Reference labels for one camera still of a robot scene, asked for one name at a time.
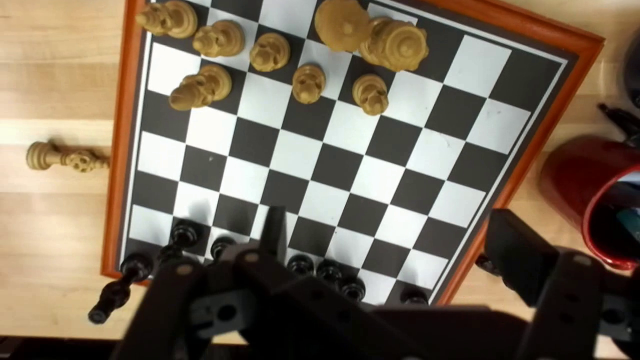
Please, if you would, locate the white rook chess piece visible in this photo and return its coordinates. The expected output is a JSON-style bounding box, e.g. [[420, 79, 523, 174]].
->
[[357, 17, 429, 75]]

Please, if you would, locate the black jar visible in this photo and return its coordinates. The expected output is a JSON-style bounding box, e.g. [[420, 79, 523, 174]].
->
[[622, 32, 640, 109]]

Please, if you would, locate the chess board with orange frame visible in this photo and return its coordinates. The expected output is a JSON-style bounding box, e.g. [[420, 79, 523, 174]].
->
[[97, 0, 608, 309]]

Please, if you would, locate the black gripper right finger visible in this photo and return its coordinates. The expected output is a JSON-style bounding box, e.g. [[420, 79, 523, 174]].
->
[[474, 208, 609, 360]]

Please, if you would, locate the black chess piece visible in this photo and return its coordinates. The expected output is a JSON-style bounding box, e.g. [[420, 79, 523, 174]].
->
[[315, 259, 346, 282], [207, 234, 236, 261], [338, 277, 368, 304], [167, 220, 201, 250], [85, 250, 162, 326], [285, 252, 315, 277], [397, 284, 429, 309]]

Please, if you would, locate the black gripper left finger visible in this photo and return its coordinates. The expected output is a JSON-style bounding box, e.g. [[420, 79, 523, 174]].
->
[[116, 207, 375, 360]]

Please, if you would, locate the red cup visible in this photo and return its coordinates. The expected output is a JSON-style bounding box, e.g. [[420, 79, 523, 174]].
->
[[538, 137, 640, 277]]

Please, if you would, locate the white chess pawn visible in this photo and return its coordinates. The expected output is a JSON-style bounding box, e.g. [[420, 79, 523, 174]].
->
[[349, 72, 392, 119], [289, 62, 328, 107], [189, 19, 248, 60], [248, 30, 291, 75]]

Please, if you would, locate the tall white chess piece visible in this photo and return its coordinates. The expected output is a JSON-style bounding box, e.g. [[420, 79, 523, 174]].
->
[[312, 0, 371, 55]]

